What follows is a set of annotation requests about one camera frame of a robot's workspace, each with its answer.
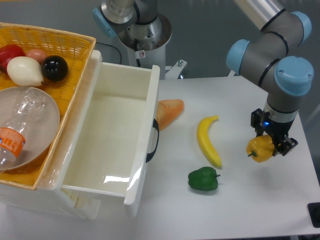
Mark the black round fruit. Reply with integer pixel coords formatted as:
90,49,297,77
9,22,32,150
41,55,69,82

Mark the pink peach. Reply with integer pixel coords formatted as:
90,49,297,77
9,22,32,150
25,48,48,65

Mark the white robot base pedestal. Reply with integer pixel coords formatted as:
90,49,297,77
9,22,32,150
118,13,172,80

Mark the black drawer handle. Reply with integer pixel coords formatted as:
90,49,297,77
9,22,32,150
145,118,160,163

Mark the red apple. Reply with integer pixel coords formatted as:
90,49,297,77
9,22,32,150
0,44,25,74

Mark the clear plastic bottle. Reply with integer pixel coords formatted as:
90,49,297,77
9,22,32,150
0,87,46,173

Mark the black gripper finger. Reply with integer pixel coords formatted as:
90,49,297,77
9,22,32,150
250,108,265,137
272,136,298,156

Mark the green bell pepper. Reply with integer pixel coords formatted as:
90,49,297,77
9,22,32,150
188,166,220,192

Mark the white pear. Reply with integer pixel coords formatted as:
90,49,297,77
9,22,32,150
7,56,44,87

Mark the black cable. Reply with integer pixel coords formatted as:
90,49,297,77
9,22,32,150
94,41,123,65

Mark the yellow bell pepper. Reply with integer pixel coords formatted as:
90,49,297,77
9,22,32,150
246,134,275,163

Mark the open white upper drawer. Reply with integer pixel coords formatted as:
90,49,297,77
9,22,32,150
62,62,160,217

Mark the yellow wicker basket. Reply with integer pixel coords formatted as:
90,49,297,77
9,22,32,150
0,22,96,190

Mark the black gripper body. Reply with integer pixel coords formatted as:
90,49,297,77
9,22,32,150
262,111,294,144

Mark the black object at table edge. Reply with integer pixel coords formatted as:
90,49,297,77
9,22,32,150
307,202,320,228

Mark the yellow banana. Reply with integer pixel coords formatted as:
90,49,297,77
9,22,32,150
196,115,222,169

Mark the white table bracket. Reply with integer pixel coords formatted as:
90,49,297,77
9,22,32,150
165,59,188,80

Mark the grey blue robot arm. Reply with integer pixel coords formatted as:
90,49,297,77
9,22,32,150
92,0,314,155

